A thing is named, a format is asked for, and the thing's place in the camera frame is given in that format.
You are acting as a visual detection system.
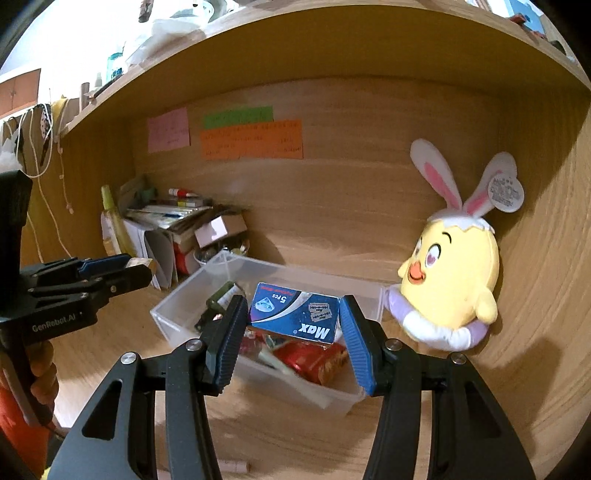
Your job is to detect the yellow-green bottle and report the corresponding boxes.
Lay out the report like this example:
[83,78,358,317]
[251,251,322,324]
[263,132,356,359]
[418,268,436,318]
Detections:
[100,185,126,259]

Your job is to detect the glass bowl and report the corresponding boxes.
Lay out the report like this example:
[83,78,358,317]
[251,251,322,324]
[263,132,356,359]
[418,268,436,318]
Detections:
[194,244,252,275]

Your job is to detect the orange sticky note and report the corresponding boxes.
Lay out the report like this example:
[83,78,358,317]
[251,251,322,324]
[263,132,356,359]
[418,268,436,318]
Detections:
[200,119,304,161]

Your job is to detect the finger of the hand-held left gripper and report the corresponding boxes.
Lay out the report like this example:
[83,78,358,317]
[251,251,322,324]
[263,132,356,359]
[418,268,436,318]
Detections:
[76,254,132,280]
[85,264,153,308]

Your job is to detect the green sticky note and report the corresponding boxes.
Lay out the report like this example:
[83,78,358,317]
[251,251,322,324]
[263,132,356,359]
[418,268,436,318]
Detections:
[203,106,274,130]

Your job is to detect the blue cardboard box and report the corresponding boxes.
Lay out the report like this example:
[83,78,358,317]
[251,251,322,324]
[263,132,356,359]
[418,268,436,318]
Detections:
[248,282,342,345]

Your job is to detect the hanging white cords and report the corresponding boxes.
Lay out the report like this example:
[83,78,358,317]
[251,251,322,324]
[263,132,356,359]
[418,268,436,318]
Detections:
[0,102,77,259]

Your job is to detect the person's left hand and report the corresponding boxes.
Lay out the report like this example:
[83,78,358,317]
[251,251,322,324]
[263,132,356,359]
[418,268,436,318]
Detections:
[28,342,60,416]

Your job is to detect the teal glass jar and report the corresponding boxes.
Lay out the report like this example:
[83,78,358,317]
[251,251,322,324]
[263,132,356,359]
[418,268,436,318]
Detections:
[107,51,129,78]

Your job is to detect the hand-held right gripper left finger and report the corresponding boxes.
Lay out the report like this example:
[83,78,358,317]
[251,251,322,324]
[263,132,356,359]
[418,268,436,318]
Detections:
[53,294,250,480]

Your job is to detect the orange cloth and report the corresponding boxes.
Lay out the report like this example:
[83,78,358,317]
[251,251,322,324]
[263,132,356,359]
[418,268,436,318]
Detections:
[0,369,35,433]

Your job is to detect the small brown cardboard box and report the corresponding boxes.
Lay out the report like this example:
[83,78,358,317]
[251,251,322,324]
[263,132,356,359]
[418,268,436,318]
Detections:
[194,213,248,250]

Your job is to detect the pile of books and papers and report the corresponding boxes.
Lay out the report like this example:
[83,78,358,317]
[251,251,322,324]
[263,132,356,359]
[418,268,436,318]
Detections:
[120,175,214,290]

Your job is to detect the pink sticky note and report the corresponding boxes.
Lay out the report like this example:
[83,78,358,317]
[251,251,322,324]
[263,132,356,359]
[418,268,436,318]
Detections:
[148,107,191,153]

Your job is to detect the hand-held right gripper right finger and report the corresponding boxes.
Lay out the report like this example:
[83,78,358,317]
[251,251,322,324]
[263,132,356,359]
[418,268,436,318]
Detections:
[339,295,536,480]

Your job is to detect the clear plastic storage container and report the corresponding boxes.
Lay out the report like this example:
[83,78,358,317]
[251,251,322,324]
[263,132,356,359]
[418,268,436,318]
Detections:
[150,251,385,416]

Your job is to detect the yellow chick plush toy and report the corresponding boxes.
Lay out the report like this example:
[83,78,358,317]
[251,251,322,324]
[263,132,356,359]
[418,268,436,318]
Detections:
[383,138,527,354]

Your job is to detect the dark green spray bottle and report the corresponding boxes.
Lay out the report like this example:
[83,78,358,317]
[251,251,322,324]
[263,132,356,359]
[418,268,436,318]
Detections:
[194,281,246,334]

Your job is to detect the red book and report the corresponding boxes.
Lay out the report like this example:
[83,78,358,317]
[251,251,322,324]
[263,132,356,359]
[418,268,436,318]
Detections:
[173,240,199,278]

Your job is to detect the red foil packet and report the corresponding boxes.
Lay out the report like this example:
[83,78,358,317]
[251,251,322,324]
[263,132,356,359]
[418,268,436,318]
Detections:
[272,339,350,386]

